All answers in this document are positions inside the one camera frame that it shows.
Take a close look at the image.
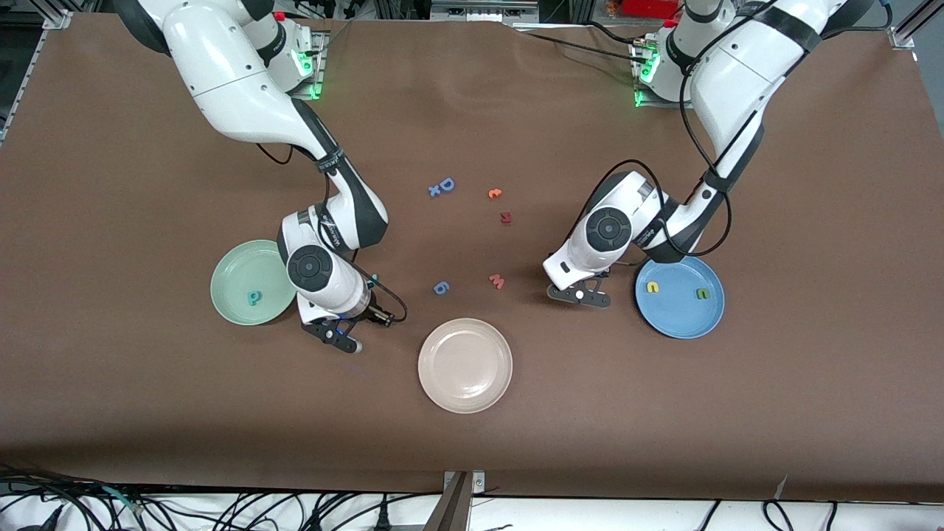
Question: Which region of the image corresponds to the blue plate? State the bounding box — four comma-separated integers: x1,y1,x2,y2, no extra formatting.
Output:
635,252,726,340

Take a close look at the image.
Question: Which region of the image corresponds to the aluminium corner profile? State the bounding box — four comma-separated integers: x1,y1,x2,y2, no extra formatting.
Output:
889,0,944,51

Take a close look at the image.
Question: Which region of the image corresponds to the beige plate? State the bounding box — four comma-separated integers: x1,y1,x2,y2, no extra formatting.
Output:
417,318,513,414

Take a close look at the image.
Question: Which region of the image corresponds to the teal floor cable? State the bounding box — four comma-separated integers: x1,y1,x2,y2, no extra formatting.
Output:
100,485,145,515

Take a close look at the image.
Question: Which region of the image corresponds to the black table cable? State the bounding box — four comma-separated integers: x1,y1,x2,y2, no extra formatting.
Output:
513,21,650,66

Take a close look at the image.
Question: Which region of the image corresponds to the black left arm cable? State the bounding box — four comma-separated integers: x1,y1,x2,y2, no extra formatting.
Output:
575,0,893,266

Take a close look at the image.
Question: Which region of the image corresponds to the black looped floor cable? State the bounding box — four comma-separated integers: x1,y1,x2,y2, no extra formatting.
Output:
763,500,796,531

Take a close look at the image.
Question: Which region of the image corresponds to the red box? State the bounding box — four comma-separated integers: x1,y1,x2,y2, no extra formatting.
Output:
622,0,681,19

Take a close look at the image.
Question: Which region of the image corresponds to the green plate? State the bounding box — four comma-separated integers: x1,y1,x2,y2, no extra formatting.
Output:
210,240,299,326

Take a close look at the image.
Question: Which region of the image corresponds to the brown table cover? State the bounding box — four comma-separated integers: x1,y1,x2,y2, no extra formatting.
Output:
0,13,944,504

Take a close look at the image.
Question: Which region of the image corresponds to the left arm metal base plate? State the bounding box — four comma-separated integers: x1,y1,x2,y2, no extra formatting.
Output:
633,41,698,110

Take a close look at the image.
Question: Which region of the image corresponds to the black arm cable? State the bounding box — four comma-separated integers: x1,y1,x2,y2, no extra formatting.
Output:
575,0,893,266
254,140,409,327

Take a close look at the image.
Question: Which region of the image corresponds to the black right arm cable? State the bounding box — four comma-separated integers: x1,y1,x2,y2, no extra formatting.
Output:
254,140,409,327

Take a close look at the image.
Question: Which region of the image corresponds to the grey power strip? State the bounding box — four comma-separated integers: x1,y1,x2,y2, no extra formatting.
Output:
431,0,539,23

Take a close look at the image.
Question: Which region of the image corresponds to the aluminium table frame rail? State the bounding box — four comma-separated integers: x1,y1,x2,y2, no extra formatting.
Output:
0,0,71,141

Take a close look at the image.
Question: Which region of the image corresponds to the aluminium support beam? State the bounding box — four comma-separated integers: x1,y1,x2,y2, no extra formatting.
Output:
422,472,473,531

